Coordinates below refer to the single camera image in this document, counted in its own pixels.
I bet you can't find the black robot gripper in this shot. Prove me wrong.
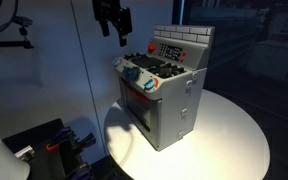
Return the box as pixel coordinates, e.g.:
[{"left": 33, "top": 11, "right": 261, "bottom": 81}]
[{"left": 92, "top": 0, "right": 132, "bottom": 47}]

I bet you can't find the blue left stove knob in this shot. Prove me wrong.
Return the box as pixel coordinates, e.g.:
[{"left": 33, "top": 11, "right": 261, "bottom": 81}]
[{"left": 112, "top": 58, "right": 122, "bottom": 67}]

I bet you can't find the black keypad control panel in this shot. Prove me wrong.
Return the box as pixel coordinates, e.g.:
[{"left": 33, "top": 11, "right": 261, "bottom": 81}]
[{"left": 158, "top": 44, "right": 182, "bottom": 61}]

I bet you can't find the black stove burner grate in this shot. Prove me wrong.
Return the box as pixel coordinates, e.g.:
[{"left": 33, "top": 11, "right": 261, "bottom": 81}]
[{"left": 124, "top": 53, "right": 185, "bottom": 79}]

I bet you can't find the blue right stove knob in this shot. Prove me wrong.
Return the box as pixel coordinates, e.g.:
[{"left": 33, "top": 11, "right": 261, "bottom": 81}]
[{"left": 144, "top": 78, "right": 158, "bottom": 90}]

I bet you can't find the grey toy stove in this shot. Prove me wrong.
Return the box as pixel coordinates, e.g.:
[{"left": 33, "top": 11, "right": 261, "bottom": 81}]
[{"left": 113, "top": 25, "right": 215, "bottom": 151}]

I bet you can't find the large red knob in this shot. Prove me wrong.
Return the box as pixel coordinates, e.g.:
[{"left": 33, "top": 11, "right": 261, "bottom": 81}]
[{"left": 147, "top": 43, "right": 156, "bottom": 53}]

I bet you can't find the round white table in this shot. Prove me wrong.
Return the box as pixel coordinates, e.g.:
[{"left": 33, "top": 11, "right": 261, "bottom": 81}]
[{"left": 104, "top": 90, "right": 270, "bottom": 180}]

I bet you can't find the black camera on stand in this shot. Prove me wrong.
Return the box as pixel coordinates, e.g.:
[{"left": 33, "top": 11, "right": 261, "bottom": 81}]
[{"left": 0, "top": 16, "right": 34, "bottom": 49}]

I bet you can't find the black equipment box with cables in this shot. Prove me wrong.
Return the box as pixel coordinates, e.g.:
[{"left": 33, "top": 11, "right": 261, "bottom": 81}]
[{"left": 3, "top": 119, "right": 96, "bottom": 180}]

